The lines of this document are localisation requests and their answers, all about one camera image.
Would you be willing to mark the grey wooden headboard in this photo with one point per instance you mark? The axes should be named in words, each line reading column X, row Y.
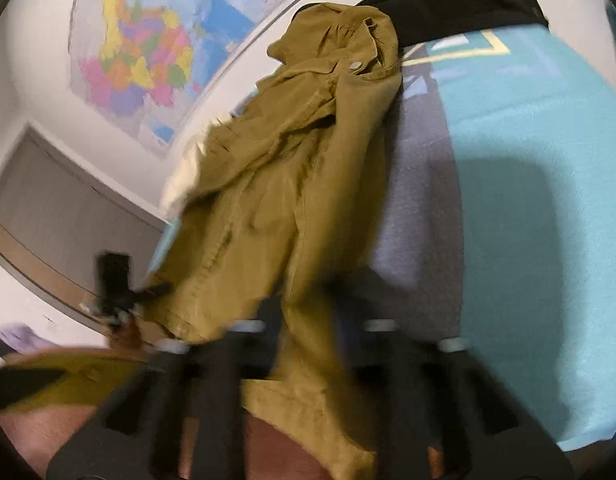
column 56, row 218

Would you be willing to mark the left hand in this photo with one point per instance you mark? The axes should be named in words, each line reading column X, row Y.
column 127, row 339

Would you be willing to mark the black garment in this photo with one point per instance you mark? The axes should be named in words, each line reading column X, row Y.
column 417, row 21

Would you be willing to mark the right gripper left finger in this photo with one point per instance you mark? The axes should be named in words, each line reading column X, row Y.
column 137, row 432

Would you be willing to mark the olive brown jacket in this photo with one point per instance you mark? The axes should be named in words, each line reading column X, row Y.
column 288, row 197

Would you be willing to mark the teal grey bed sheet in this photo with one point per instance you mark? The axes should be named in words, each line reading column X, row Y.
column 500, row 220

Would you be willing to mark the cream crumpled cloth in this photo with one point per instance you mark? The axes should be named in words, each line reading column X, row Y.
column 183, row 178

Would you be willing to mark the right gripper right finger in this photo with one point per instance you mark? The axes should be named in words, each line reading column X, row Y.
column 442, row 416

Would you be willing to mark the colourful wall map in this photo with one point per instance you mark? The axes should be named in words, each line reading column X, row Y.
column 145, row 64

